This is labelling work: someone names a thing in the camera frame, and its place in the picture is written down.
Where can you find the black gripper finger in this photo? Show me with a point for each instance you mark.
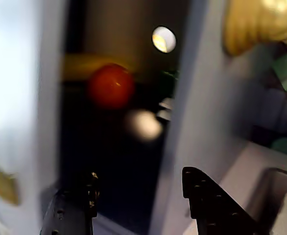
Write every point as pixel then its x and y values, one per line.
pixel 214 210
pixel 70 213

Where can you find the blue shopping list cabinet door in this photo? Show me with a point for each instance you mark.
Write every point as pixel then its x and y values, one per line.
pixel 18 73

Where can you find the grey toy sink basin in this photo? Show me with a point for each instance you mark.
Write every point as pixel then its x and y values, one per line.
pixel 275 195

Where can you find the white toy egg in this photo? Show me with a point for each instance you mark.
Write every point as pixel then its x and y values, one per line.
pixel 144 124

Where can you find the blue toy kitchen unit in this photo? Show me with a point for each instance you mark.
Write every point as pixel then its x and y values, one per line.
pixel 202 98

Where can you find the red toy tomato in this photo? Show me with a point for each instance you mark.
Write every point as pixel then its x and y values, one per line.
pixel 111 85

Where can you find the yellow toy food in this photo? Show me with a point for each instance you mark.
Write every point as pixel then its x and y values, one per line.
pixel 82 67

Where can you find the gold toy telephone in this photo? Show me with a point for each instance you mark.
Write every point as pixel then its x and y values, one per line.
pixel 253 24

